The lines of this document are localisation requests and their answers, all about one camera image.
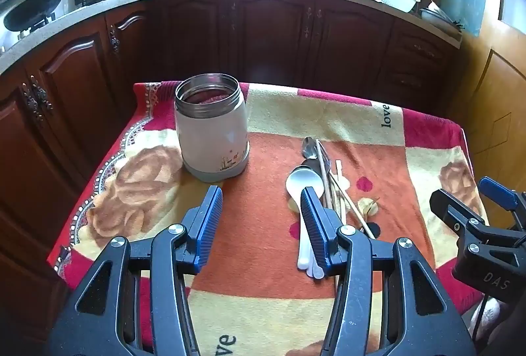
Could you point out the enamel bowl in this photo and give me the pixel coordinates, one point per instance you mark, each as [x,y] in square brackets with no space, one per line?
[439,19]

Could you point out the dark wooden base cabinets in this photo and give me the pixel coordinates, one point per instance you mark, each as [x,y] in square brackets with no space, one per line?
[267,35]

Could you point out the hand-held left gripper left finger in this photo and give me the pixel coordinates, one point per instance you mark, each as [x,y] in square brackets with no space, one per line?
[207,224]

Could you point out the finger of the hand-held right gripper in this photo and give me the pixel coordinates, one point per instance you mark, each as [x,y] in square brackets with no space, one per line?
[444,204]
[497,191]

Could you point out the speckled kitchen countertop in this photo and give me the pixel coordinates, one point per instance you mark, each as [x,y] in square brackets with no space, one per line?
[82,13]

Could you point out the white steel-rimmed jar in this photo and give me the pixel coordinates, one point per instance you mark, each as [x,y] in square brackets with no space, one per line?
[209,134]

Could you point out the wooden door with glass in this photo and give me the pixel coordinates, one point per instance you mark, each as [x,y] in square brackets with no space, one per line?
[493,93]

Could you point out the gas stove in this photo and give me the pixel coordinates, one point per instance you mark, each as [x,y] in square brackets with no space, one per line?
[45,21]

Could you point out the printed floral blanket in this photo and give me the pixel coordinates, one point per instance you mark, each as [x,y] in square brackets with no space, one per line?
[254,216]

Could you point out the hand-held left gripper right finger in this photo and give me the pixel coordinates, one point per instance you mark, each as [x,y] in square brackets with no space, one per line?
[312,224]

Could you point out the white plastic spoon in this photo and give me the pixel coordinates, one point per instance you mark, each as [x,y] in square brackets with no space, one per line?
[304,181]
[292,204]

